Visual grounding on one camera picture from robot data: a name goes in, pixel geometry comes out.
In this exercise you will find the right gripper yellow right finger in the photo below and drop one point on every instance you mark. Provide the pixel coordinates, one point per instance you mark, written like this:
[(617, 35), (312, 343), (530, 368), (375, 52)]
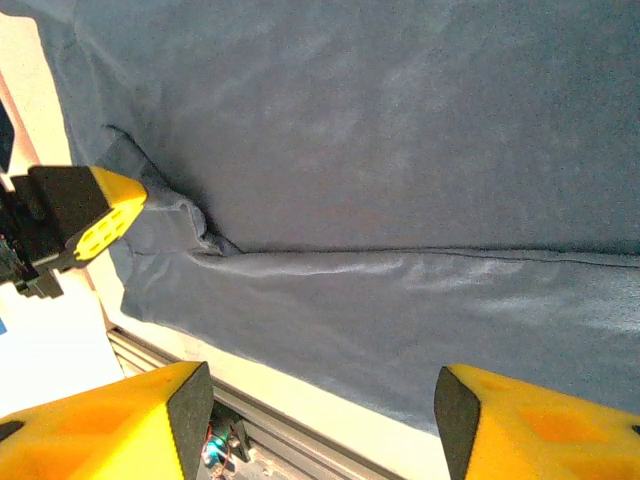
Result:
[(540, 435)]

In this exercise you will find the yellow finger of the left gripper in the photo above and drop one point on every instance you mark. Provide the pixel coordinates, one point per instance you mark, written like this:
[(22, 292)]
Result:
[(100, 210)]

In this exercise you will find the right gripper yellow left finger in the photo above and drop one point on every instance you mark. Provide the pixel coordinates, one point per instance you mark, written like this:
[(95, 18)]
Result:
[(100, 435)]

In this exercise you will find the dark blue t-shirt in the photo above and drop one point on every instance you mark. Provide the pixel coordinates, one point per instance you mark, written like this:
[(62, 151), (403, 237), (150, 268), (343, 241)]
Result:
[(350, 150)]

